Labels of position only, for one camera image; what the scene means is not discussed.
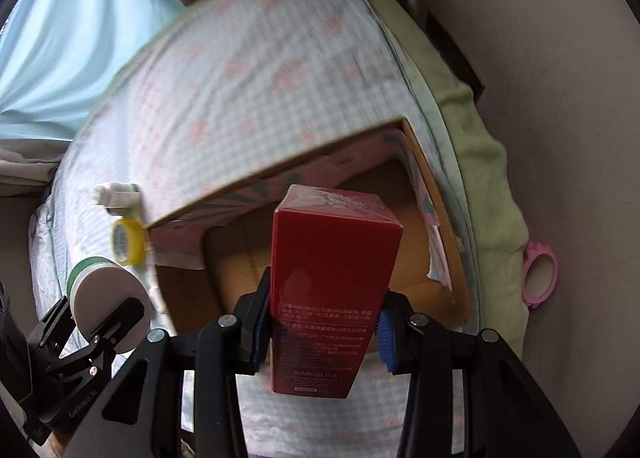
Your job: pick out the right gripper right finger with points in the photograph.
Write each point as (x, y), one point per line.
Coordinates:
(412, 343)

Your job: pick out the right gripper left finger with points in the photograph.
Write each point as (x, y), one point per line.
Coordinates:
(233, 344)

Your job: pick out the red rectangular box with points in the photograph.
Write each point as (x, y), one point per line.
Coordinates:
(332, 257)

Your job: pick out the white jar green label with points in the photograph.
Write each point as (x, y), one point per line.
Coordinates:
(95, 288)

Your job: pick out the yellow tape roll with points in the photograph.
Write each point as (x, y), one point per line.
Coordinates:
(128, 242)

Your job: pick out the white pill bottle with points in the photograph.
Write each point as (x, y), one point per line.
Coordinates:
(118, 198)

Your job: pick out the open cardboard box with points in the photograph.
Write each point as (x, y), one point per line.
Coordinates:
(215, 249)

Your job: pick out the pink round hand mirror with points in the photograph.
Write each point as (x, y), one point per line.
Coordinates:
(540, 269)

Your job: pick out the green blanket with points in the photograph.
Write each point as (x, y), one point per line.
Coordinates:
(475, 165)

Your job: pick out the beige curtain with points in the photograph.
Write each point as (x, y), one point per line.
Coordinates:
(29, 165)

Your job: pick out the checkered floral bed sheet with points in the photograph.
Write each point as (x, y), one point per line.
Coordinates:
(234, 86)

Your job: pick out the light blue curtain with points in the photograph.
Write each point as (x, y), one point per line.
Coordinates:
(59, 56)

